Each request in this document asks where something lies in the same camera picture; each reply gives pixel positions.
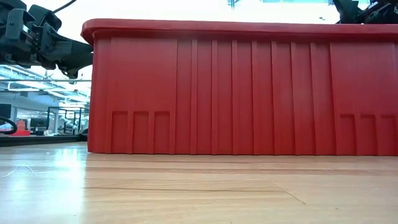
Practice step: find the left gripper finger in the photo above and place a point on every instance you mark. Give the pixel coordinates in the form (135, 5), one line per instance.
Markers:
(70, 69)
(62, 49)

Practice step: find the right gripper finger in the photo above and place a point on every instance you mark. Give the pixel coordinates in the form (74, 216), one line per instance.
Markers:
(346, 11)

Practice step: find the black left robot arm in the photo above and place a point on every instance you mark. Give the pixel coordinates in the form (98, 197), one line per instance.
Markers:
(12, 3)

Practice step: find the red plastic bin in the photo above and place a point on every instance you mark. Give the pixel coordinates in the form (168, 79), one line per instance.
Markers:
(248, 93)

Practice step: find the black metal railing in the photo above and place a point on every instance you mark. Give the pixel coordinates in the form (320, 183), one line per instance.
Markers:
(62, 107)

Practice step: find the black monitor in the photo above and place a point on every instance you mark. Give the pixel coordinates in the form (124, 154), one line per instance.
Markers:
(37, 123)
(4, 112)

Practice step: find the orange red object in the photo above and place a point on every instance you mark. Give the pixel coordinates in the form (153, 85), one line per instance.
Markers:
(20, 130)

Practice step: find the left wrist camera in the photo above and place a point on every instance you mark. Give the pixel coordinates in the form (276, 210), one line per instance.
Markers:
(46, 17)

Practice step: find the black aluminium frame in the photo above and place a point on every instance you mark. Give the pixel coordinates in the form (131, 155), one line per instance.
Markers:
(40, 140)

